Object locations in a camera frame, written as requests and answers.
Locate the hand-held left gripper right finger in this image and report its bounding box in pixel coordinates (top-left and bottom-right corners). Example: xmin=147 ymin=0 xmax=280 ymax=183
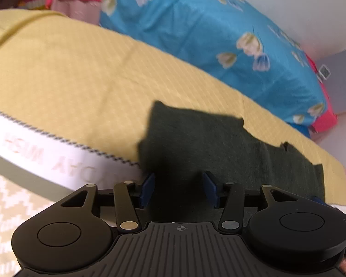
xmin=202 ymin=171 xmax=309 ymax=235

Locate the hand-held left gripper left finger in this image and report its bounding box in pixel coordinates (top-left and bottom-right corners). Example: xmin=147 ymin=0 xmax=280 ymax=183
xmin=60 ymin=172 xmax=156 ymax=235

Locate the dark green knit sweater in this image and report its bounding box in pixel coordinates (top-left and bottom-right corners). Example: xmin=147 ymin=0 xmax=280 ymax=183
xmin=138 ymin=100 xmax=326 ymax=227

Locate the yellow zigzag patterned blanket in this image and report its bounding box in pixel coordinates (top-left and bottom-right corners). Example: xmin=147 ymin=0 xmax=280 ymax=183
xmin=0 ymin=9 xmax=346 ymax=269

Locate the blue floral bed cover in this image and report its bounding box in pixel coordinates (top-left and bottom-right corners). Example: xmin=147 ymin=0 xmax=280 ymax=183
xmin=99 ymin=0 xmax=328 ymax=125

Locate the pink folded blanket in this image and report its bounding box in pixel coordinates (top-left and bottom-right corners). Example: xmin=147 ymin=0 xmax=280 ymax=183
xmin=51 ymin=0 xmax=101 ymax=26

